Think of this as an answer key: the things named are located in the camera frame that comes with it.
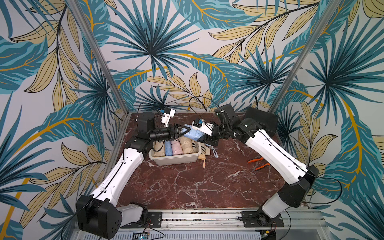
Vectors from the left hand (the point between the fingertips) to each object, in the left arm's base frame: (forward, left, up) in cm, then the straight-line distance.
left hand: (188, 133), depth 67 cm
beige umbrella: (+9, +1, -23) cm, 24 cm away
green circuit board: (-36, +22, -35) cm, 55 cm away
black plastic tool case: (+34, -58, -28) cm, 73 cm away
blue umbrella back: (-1, -2, +1) cm, 2 cm away
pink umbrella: (+7, +7, -24) cm, 26 cm away
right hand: (+3, -6, -4) cm, 7 cm away
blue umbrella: (+4, +12, -23) cm, 26 cm away
